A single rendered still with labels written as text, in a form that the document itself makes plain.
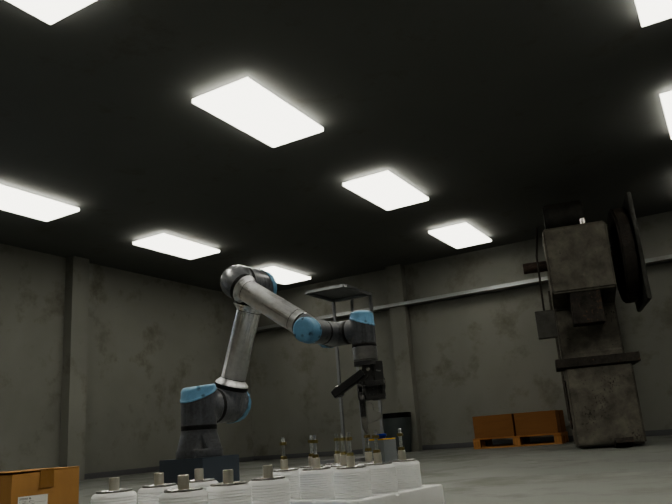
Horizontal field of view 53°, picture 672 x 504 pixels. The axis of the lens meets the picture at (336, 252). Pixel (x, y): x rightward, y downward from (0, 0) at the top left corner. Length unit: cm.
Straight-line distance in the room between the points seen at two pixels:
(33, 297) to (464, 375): 691
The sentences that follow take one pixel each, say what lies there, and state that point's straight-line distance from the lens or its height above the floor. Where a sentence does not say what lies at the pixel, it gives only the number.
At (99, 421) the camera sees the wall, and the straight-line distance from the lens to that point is 1122.
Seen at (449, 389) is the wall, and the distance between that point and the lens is 1197.
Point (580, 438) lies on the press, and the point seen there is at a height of 12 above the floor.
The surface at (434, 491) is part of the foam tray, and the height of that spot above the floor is 17.
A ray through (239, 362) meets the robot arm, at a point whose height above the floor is 60.
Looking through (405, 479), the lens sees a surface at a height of 20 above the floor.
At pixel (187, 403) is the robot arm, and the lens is 228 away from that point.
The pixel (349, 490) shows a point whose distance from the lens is 178.
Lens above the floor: 33
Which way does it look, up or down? 15 degrees up
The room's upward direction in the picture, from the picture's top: 4 degrees counter-clockwise
